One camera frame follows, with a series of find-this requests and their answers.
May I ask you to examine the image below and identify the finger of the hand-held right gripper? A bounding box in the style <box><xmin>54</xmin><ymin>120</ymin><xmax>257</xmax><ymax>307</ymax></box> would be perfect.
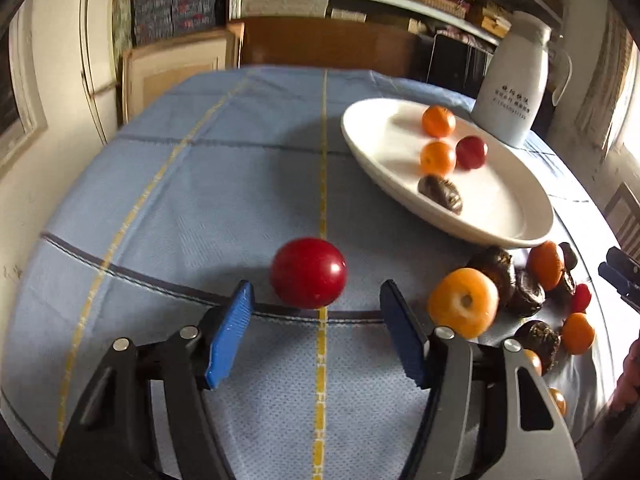
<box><xmin>598</xmin><ymin>246</ymin><xmax>640</xmax><ymax>311</ymax></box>

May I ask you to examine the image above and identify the tiny red cherry tomato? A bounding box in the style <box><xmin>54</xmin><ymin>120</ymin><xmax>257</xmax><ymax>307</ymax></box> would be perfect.
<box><xmin>570</xmin><ymin>283</ymin><xmax>592</xmax><ymax>314</ymax></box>

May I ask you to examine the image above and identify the large orange persimmon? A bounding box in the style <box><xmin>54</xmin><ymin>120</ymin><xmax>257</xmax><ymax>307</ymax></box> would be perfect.
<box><xmin>427</xmin><ymin>267</ymin><xmax>500</xmax><ymax>339</ymax></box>

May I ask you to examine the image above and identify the framed picture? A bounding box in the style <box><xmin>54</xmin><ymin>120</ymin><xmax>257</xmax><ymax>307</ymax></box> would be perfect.
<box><xmin>122</xmin><ymin>30</ymin><xmax>241</xmax><ymax>123</ymax></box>

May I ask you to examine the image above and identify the small pale orange fruit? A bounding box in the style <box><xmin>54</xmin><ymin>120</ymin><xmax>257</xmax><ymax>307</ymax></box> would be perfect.
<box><xmin>547</xmin><ymin>387</ymin><xmax>568</xmax><ymax>417</ymax></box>

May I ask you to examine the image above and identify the stack of blue patterned boxes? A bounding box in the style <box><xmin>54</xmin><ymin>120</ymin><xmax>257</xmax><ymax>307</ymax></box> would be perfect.
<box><xmin>132</xmin><ymin>0</ymin><xmax>226</xmax><ymax>46</ymax></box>

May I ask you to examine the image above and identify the blue checked tablecloth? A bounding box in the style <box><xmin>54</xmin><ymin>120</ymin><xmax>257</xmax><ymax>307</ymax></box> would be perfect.
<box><xmin>0</xmin><ymin>65</ymin><xmax>621</xmax><ymax>480</ymax></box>

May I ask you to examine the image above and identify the brown wooden board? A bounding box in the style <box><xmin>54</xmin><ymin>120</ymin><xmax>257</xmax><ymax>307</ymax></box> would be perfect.
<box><xmin>239</xmin><ymin>17</ymin><xmax>431</xmax><ymax>81</ymax></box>

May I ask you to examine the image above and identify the person's right hand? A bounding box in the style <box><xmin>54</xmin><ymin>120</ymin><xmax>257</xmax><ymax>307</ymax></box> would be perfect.
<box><xmin>612</xmin><ymin>337</ymin><xmax>640</xmax><ymax>413</ymax></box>

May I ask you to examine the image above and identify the small red plum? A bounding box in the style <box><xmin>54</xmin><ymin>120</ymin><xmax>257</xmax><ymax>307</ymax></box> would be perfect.
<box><xmin>455</xmin><ymin>135</ymin><xmax>489</xmax><ymax>170</ymax></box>

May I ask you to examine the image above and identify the large red plum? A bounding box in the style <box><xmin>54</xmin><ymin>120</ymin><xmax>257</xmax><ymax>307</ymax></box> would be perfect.
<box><xmin>270</xmin><ymin>237</ymin><xmax>348</xmax><ymax>310</ymax></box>

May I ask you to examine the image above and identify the dark purple round fruit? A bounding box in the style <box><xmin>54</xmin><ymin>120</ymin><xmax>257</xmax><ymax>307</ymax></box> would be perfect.
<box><xmin>466</xmin><ymin>246</ymin><xmax>517</xmax><ymax>306</ymax></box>
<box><xmin>550</xmin><ymin>241</ymin><xmax>579</xmax><ymax>307</ymax></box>
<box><xmin>514</xmin><ymin>320</ymin><xmax>562</xmax><ymax>376</ymax></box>
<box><xmin>506</xmin><ymin>270</ymin><xmax>547</xmax><ymax>318</ymax></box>
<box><xmin>417</xmin><ymin>174</ymin><xmax>464</xmax><ymax>216</ymax></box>

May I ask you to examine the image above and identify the white framed window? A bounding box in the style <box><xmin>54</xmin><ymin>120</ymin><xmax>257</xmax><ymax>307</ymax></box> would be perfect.
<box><xmin>0</xmin><ymin>5</ymin><xmax>48</xmax><ymax>161</ymax></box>

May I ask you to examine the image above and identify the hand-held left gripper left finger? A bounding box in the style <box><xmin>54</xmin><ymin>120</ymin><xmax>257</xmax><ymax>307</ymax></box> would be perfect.
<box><xmin>52</xmin><ymin>280</ymin><xmax>256</xmax><ymax>480</ymax></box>

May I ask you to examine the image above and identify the white leaning panel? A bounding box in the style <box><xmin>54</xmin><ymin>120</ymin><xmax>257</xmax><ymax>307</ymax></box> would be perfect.
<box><xmin>82</xmin><ymin>0</ymin><xmax>123</xmax><ymax>146</ymax></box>

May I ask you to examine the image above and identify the dark cabinet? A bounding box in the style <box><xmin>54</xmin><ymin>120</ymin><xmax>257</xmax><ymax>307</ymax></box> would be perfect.
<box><xmin>425</xmin><ymin>32</ymin><xmax>496</xmax><ymax>98</ymax></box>

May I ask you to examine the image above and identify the white thermos jug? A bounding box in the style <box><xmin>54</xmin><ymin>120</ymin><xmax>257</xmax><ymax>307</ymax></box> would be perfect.
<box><xmin>470</xmin><ymin>10</ymin><xmax>573</xmax><ymax>148</ymax></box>

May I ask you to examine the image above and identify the wooden chair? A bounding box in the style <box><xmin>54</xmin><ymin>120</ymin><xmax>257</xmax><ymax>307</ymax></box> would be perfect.
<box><xmin>605</xmin><ymin>182</ymin><xmax>640</xmax><ymax>256</ymax></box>

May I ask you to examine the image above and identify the green marbled panel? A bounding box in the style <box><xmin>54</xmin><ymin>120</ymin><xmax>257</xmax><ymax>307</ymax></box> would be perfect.
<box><xmin>112</xmin><ymin>0</ymin><xmax>135</xmax><ymax>126</ymax></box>

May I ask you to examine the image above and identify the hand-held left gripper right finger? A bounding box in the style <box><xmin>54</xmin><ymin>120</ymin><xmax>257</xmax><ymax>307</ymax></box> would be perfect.
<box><xmin>379</xmin><ymin>280</ymin><xmax>583</xmax><ymax>480</ymax></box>

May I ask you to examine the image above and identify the white oval plate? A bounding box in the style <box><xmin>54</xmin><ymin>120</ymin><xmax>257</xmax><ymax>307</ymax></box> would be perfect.
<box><xmin>341</xmin><ymin>97</ymin><xmax>555</xmax><ymax>250</ymax></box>

